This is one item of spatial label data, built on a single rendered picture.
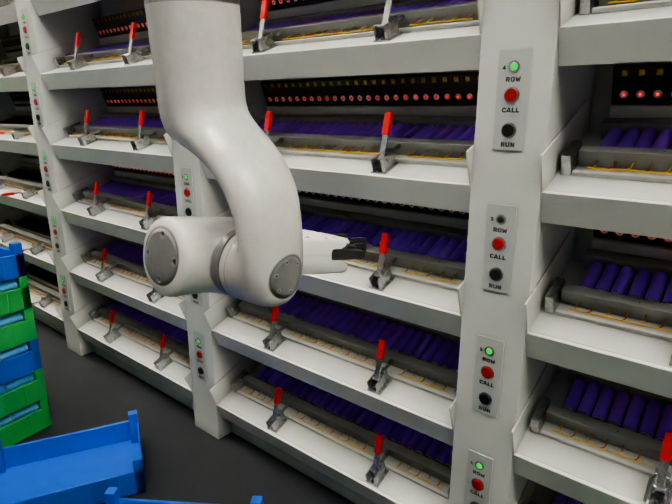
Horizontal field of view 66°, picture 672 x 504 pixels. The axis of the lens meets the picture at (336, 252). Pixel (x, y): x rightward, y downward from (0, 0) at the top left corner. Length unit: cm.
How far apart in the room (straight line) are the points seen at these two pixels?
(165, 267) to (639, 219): 53
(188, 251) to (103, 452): 93
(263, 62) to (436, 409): 67
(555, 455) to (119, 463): 93
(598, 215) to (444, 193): 21
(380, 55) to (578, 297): 45
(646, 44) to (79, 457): 132
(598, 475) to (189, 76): 72
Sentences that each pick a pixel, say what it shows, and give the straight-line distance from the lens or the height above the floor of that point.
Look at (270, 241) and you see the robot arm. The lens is 50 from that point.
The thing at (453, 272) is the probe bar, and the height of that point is 52.
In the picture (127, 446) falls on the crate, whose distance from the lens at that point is 140.
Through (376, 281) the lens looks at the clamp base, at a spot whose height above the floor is 50.
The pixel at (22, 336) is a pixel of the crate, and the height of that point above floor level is 26.
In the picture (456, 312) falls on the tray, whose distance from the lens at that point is 80.
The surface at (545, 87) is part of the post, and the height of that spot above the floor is 80.
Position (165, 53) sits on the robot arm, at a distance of 54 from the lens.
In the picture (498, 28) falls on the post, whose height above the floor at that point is 87.
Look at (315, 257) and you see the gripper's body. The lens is 65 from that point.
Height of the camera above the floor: 78
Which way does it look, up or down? 16 degrees down
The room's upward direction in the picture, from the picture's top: straight up
